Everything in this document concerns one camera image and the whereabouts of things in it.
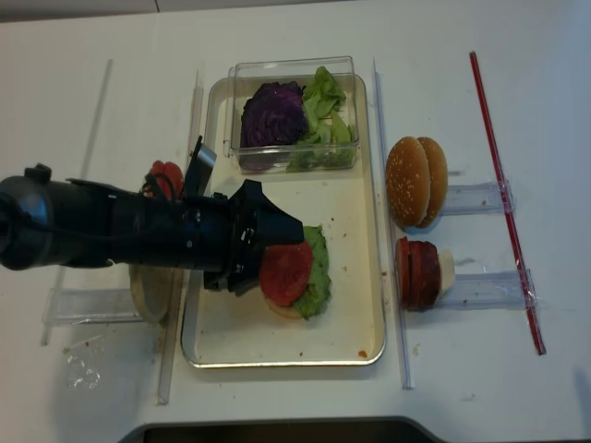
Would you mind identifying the clear holder upper right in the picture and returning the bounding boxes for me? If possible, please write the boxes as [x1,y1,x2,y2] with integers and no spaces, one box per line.
[440,180,515,216]

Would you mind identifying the meat patty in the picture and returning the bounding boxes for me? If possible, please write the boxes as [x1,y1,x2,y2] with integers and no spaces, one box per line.
[395,237,410,309]
[421,242,440,308]
[408,241,428,311]

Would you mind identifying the tomato slice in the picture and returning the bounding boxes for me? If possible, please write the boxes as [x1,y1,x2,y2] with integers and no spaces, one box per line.
[161,162,184,200]
[150,161,168,196]
[259,241,313,307]

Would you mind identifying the meat patty middle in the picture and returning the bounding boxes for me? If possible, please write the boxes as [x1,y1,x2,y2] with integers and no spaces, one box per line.
[408,241,428,311]

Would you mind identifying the dark monitor edge bottom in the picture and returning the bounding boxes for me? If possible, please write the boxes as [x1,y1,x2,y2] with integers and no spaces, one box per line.
[121,417,442,442]

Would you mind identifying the bottom bun on tray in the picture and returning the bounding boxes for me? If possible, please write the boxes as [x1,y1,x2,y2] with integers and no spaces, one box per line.
[262,295,303,320]

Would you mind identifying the clear rail right of tray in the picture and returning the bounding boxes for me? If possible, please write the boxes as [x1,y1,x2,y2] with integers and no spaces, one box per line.
[372,59,416,391]

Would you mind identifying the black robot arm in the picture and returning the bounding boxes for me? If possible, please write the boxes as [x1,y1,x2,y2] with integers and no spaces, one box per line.
[1,164,304,293]

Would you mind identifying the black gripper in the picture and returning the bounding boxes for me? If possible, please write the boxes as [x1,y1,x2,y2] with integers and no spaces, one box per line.
[177,179,305,296]

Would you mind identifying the clear plastic container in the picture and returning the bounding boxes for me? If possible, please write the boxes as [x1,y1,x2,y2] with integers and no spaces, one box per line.
[223,56,360,174]

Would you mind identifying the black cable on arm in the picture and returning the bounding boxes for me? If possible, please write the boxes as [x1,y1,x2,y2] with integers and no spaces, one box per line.
[138,171,186,204]

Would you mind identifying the clear holder lower right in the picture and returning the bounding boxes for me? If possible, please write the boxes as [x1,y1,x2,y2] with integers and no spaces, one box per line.
[433,269,539,310]

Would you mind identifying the red plastic rod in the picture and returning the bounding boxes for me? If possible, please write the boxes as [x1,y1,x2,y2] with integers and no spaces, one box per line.
[469,51,547,356]

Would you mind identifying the clear rod far left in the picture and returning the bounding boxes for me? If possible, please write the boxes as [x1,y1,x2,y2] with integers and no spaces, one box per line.
[40,58,115,347]

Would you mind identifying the meat patty front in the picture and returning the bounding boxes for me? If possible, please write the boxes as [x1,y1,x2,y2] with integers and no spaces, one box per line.
[395,237,410,309]

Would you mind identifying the pale bun half left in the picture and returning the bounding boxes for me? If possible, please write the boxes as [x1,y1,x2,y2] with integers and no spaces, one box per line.
[128,265,172,324]

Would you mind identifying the clear holder lower left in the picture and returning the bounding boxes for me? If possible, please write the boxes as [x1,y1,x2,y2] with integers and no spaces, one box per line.
[42,289,142,326]

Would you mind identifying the sesame bun top front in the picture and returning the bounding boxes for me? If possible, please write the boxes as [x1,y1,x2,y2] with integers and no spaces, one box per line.
[385,137,430,227]

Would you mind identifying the tomato slice middle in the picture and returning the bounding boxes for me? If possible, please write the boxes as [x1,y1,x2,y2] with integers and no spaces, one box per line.
[161,162,184,200]

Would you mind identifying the tomato slice front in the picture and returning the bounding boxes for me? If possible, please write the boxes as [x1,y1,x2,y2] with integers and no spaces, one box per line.
[259,241,313,307]

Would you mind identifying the metal baking tray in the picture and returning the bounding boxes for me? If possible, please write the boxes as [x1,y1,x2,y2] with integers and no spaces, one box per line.
[181,78,386,368]

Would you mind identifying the meat patty back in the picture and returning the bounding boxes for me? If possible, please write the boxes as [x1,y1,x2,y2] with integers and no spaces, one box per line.
[421,242,440,308]

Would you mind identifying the clear holder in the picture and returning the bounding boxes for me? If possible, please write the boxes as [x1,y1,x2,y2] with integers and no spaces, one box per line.
[433,269,539,310]
[42,289,142,326]
[440,180,515,216]

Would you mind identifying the white cheese slice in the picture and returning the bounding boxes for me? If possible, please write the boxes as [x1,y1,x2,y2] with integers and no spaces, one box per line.
[438,250,455,295]

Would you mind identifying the green lettuce in container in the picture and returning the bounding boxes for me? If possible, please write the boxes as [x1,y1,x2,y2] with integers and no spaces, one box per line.
[298,66,356,145]

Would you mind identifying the green lettuce leaf on bun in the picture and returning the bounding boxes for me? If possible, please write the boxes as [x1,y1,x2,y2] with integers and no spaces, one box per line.
[294,225,332,320]

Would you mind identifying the purple cabbage piece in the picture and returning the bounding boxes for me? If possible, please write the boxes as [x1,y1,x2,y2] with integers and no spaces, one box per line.
[240,81,307,148]

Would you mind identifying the tomato slice back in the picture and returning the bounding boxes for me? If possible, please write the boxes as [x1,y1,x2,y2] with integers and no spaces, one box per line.
[150,161,168,196]

